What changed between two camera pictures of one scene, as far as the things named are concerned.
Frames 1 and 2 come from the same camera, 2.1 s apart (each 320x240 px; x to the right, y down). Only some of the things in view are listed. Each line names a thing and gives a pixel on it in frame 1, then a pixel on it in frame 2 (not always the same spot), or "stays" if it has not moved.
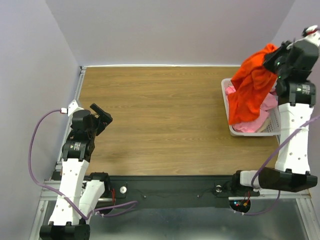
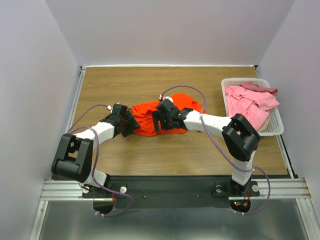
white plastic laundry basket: [272, 128] stays
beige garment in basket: [264, 126] stays
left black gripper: [105, 117] -> [133, 125]
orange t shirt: [250, 84] -> [144, 115]
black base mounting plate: [172, 191] stays
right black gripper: [271, 58] -> [157, 121]
